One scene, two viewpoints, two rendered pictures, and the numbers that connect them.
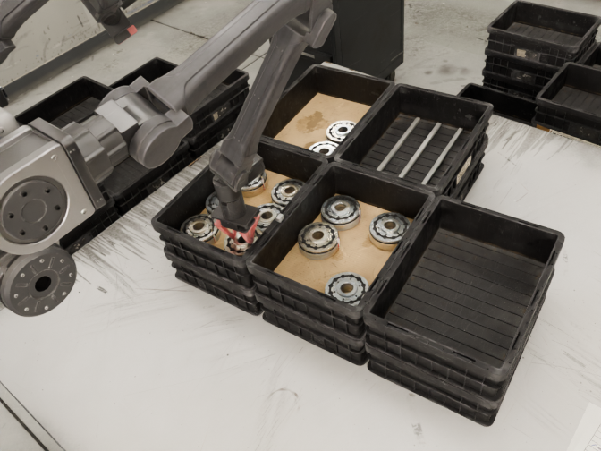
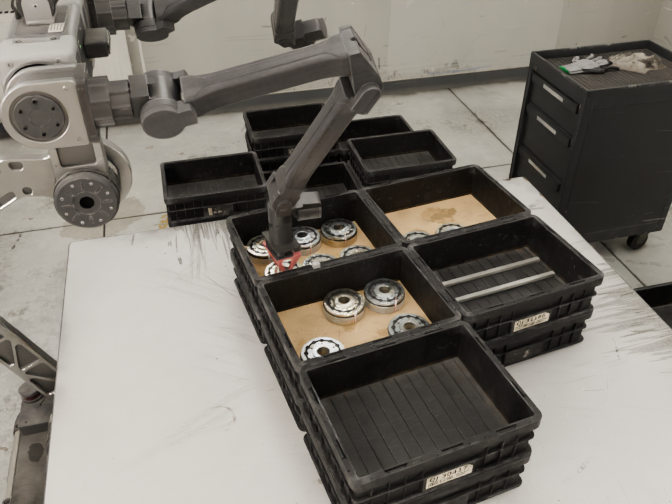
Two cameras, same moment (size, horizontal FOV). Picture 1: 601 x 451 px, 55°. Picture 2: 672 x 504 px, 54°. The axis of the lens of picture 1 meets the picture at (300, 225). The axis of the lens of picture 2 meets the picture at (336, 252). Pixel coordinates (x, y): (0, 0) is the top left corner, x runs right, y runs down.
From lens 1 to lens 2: 0.62 m
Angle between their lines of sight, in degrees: 23
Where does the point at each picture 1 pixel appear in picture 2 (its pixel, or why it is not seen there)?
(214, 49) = (241, 71)
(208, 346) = (209, 344)
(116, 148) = (121, 106)
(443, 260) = (431, 383)
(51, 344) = (115, 277)
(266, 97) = (313, 140)
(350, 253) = (360, 331)
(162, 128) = (163, 108)
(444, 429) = not seen: outside the picture
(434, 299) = (390, 407)
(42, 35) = not seen: hidden behind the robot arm
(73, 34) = not seen: hidden behind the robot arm
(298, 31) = (347, 93)
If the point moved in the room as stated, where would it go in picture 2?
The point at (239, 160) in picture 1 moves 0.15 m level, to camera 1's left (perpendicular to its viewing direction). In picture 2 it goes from (281, 188) to (226, 171)
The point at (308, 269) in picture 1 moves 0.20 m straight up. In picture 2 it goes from (316, 324) to (314, 259)
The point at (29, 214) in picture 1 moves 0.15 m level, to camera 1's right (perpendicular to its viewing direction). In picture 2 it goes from (35, 118) to (101, 137)
